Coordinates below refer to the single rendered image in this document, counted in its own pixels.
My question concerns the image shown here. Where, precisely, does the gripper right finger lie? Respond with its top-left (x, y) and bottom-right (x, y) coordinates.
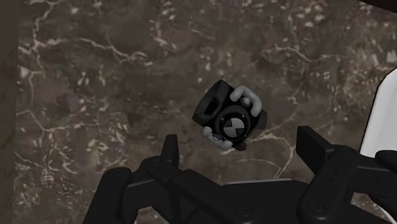
top-left (295, 125), bottom-right (397, 224)

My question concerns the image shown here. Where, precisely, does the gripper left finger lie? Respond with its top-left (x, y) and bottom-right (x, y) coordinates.
top-left (81, 134), bottom-right (259, 224)

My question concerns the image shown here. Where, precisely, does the black and grey toy watch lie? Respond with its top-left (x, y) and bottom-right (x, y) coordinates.
top-left (192, 79), bottom-right (268, 152)

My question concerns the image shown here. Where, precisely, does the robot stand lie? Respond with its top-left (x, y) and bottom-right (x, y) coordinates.
top-left (356, 0), bottom-right (397, 14)

